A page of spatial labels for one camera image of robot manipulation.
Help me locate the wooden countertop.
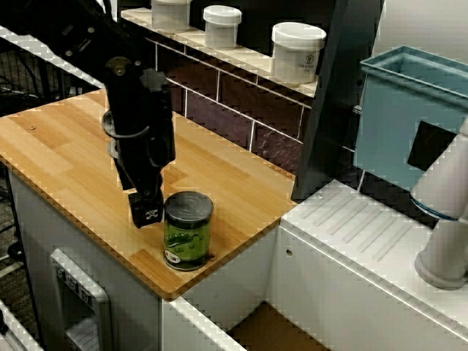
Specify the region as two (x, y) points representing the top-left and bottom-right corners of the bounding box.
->
(0, 87), (299, 303)

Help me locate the green labelled tin can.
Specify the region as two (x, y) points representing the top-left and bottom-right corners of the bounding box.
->
(162, 192), (215, 273)

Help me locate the cream shelf ledge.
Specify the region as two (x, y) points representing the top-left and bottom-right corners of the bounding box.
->
(120, 7), (317, 99)

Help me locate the white toy sink unit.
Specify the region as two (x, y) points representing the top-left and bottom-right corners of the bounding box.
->
(160, 178), (468, 351)

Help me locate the grey toy dishwasher panel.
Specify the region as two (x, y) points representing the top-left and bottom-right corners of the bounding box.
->
(49, 248), (113, 351)

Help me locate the small plain white jar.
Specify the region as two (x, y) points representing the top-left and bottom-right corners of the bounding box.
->
(203, 4), (243, 50)

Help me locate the blue plastic bin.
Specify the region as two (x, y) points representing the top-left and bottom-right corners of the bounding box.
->
(352, 44), (468, 192)

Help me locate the translucent white jar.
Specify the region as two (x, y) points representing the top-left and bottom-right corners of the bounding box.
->
(150, 0), (192, 32)

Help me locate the white jar with print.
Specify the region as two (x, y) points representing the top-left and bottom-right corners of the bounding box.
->
(270, 21), (328, 84)

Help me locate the dark tile backsplash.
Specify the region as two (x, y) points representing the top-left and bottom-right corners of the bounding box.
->
(144, 36), (366, 192)

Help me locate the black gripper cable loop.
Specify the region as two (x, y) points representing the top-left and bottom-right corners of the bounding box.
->
(101, 109), (151, 141)

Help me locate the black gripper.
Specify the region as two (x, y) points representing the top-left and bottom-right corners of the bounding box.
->
(108, 123), (177, 230)

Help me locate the metal frame rail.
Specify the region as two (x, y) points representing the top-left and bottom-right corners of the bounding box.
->
(0, 298), (42, 351)

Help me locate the white toy kitchen cabinet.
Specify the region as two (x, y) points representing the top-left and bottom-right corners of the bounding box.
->
(6, 159), (162, 351)

